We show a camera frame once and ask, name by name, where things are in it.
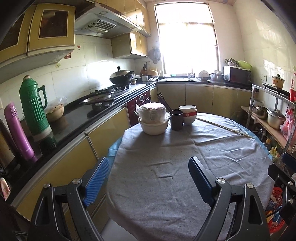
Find red plastic trash basket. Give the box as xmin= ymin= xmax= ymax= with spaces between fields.
xmin=265 ymin=187 xmax=285 ymax=234

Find yellow lower cabinets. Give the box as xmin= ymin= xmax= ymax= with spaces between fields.
xmin=11 ymin=83 xmax=253 ymax=241

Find yellow cabinets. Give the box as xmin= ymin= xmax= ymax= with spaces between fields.
xmin=1 ymin=1 xmax=151 ymax=82
xmin=11 ymin=83 xmax=253 ymax=241

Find red plastic bag on rack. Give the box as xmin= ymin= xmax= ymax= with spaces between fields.
xmin=280 ymin=108 xmax=295 ymax=141

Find steel pot on rack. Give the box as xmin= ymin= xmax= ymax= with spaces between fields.
xmin=267 ymin=109 xmax=286 ymax=130

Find long bamboo stick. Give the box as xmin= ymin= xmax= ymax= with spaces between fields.
xmin=196 ymin=117 xmax=254 ymax=139

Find grey tablecloth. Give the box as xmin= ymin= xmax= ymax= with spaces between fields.
xmin=106 ymin=113 xmax=274 ymax=240

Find metal storage rack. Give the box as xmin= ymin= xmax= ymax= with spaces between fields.
xmin=241 ymin=83 xmax=296 ymax=163

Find white red bowl stack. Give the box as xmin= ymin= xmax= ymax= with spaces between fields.
xmin=179 ymin=105 xmax=197 ymax=125

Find black chopstick holder cup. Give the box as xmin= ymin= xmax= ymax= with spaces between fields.
xmin=157 ymin=91 xmax=185 ymax=132

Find white stacked bowls with bag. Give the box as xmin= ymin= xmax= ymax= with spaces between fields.
xmin=135 ymin=102 xmax=171 ymax=136

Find green thermos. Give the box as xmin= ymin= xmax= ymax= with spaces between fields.
xmin=19 ymin=75 xmax=52 ymax=142

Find microwave oven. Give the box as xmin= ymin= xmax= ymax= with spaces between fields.
xmin=223 ymin=66 xmax=251 ymax=85

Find purple thermos bottle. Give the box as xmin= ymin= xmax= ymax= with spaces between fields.
xmin=4 ymin=102 xmax=37 ymax=164

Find black wok with lid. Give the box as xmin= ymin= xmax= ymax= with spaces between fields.
xmin=109 ymin=66 xmax=134 ymax=85

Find yellow upper cabinets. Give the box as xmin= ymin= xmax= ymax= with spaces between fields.
xmin=1 ymin=1 xmax=151 ymax=82

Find range hood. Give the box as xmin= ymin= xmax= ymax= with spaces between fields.
xmin=74 ymin=3 xmax=141 ymax=39

